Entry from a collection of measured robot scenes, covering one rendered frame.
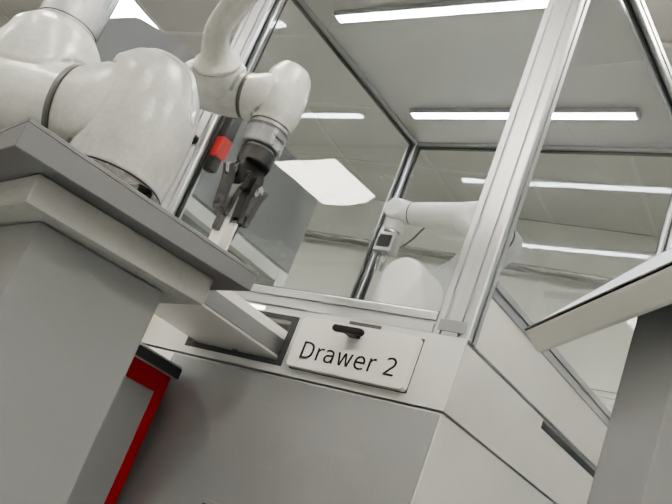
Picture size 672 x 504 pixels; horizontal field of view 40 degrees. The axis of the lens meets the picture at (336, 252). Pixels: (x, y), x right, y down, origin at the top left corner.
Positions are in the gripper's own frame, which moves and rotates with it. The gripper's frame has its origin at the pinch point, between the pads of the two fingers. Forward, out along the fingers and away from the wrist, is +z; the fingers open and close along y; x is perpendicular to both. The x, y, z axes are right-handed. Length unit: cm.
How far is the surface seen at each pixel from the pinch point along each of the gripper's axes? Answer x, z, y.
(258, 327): -6.2, 13.4, 14.0
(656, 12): -6, -180, 152
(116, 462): 18, 48, 15
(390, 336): -32.9, 7.9, 21.2
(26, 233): -31, 29, -59
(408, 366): -39.1, 13.1, 21.2
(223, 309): -6.2, 14.6, 2.7
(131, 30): 86, -68, 14
